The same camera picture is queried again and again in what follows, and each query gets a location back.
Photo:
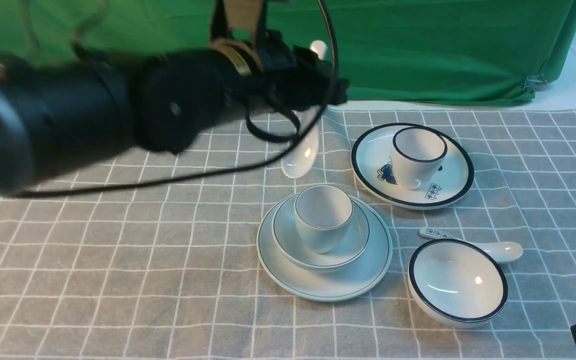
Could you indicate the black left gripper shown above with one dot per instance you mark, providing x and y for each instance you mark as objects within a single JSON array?
[{"x": 289, "y": 80}]

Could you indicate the metal binder clip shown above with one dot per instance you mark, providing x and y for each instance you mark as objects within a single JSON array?
[{"x": 535, "y": 83}]

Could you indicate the white black-rimmed cup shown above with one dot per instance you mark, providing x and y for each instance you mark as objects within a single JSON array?
[{"x": 417, "y": 154}]

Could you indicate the white black-rimmed plate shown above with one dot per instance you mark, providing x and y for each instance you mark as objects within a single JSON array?
[{"x": 370, "y": 159}]

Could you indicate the white patterned spoon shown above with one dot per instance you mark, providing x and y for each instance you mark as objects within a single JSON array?
[{"x": 500, "y": 252}]

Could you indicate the grey checked tablecloth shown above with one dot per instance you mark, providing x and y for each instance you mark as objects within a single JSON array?
[{"x": 173, "y": 272}]

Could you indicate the pale blue plate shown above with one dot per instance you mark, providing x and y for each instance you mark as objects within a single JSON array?
[{"x": 354, "y": 280}]

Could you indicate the white black-rimmed bowl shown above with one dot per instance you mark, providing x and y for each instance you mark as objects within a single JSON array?
[{"x": 456, "y": 284}]

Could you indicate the pale blue bowl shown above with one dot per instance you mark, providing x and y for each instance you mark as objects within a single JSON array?
[{"x": 290, "y": 243}]

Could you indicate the pale blue cup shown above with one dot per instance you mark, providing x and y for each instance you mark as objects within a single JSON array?
[{"x": 322, "y": 216}]

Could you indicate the green backdrop cloth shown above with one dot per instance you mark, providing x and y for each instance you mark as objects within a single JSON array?
[{"x": 451, "y": 52}]

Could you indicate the pale blue spoon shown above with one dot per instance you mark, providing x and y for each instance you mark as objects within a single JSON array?
[{"x": 301, "y": 159}]

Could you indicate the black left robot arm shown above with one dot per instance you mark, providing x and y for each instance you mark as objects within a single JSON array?
[{"x": 58, "y": 119}]

